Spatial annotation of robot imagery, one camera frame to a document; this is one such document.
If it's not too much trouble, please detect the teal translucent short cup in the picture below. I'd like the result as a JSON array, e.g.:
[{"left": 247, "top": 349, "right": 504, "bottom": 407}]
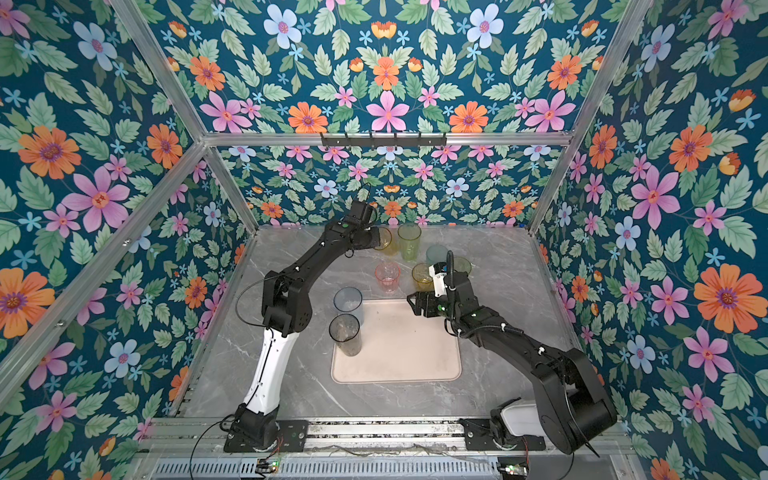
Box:
[{"left": 426, "top": 244, "right": 448, "bottom": 265}]

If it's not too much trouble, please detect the black hook rack bar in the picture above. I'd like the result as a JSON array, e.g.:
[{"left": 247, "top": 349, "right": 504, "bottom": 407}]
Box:
[{"left": 320, "top": 133, "right": 448, "bottom": 148}]

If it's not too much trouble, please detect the aluminium mounting rail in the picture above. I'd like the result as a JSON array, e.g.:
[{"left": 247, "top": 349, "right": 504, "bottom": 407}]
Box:
[{"left": 137, "top": 416, "right": 631, "bottom": 457}]

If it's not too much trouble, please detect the blue translucent tall cup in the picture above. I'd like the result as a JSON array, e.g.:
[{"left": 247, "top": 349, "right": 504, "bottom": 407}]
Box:
[{"left": 333, "top": 287, "right": 364, "bottom": 324}]

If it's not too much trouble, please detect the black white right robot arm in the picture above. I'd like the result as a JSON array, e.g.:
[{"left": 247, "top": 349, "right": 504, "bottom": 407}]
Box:
[{"left": 406, "top": 272, "right": 618, "bottom": 454}]

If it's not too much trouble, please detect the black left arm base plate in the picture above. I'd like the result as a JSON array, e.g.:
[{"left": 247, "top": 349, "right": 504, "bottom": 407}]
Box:
[{"left": 223, "top": 420, "right": 309, "bottom": 454}]

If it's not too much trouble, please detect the amber translucent tall cup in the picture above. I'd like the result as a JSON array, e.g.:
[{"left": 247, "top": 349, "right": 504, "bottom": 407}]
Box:
[{"left": 375, "top": 227, "right": 398, "bottom": 256}]

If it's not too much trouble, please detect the yellow translucent short cup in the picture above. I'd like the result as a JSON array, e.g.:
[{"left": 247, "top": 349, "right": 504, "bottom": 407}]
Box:
[{"left": 411, "top": 263, "right": 434, "bottom": 292}]

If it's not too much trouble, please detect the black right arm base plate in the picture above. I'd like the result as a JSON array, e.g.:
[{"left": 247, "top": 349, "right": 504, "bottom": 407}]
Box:
[{"left": 458, "top": 418, "right": 546, "bottom": 452}]

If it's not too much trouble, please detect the green translucent tall cup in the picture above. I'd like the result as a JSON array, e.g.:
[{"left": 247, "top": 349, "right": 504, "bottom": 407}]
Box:
[{"left": 397, "top": 223, "right": 422, "bottom": 262}]

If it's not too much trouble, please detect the light green short cup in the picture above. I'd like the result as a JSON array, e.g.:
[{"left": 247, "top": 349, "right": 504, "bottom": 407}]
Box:
[{"left": 453, "top": 256, "right": 473, "bottom": 275}]

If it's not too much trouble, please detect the beige rectangular tray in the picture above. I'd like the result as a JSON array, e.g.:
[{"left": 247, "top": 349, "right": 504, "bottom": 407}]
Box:
[{"left": 331, "top": 299, "right": 462, "bottom": 384}]

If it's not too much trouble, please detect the dark grey translucent cup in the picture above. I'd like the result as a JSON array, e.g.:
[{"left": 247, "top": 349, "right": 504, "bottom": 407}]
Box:
[{"left": 328, "top": 314, "right": 362, "bottom": 357}]

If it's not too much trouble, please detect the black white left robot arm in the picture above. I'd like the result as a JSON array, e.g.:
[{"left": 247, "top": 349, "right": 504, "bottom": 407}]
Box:
[{"left": 230, "top": 200, "right": 380, "bottom": 451}]

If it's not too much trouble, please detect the pink translucent short cup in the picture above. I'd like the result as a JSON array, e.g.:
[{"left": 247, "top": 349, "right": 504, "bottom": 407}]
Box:
[{"left": 374, "top": 262, "right": 401, "bottom": 293}]

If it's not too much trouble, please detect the white vented cable duct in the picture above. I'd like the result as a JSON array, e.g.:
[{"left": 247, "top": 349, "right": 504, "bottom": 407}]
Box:
[{"left": 144, "top": 456, "right": 501, "bottom": 479}]

